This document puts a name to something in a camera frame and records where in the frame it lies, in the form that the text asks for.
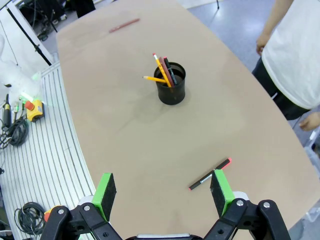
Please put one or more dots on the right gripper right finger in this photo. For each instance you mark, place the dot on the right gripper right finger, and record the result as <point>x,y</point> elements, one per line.
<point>221,192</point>

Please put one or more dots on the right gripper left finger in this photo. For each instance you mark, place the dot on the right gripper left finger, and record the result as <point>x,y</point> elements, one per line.
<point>105,197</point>

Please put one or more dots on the black marker with red ends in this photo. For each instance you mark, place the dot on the black marker with red ends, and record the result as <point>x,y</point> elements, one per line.
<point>202,180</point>

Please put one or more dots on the black pen with pink cap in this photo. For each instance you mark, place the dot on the black pen with pink cap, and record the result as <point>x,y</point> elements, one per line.
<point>172,72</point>

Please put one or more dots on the dark red pen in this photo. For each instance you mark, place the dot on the dark red pen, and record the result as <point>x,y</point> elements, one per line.
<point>165,71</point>
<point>124,25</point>

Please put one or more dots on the person's right forearm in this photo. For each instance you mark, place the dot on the person's right forearm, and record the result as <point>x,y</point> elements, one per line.
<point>273,20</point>

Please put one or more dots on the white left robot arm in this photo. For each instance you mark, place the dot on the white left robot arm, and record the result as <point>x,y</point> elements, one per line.
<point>15,75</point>

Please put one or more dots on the black mesh pen holder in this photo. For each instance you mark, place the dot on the black mesh pen holder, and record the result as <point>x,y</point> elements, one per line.
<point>172,96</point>

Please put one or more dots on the person's left hand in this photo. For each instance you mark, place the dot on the person's left hand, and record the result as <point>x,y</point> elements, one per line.
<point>311,122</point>

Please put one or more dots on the person's right hand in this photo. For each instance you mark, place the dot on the person's right hand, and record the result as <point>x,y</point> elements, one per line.
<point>262,43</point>

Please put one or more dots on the yellow emergency stop button box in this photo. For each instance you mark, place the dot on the yellow emergency stop button box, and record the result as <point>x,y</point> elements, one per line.
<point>36,112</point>
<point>48,212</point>

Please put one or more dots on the black plug with yellow label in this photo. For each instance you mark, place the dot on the black plug with yellow label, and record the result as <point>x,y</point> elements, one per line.
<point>6,112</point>

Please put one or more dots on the person in white coat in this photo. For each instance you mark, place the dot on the person in white coat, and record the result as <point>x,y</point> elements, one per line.
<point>295,55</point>

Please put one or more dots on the black tripod stand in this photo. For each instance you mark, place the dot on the black tripod stand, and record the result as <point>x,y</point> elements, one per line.
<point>37,47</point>

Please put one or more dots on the dark background equipment clutter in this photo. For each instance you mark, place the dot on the dark background equipment clutter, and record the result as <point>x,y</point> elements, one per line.
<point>45,15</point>

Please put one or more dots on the aluminium rail platform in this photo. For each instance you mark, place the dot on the aluminium rail platform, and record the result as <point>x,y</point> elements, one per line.
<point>50,150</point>

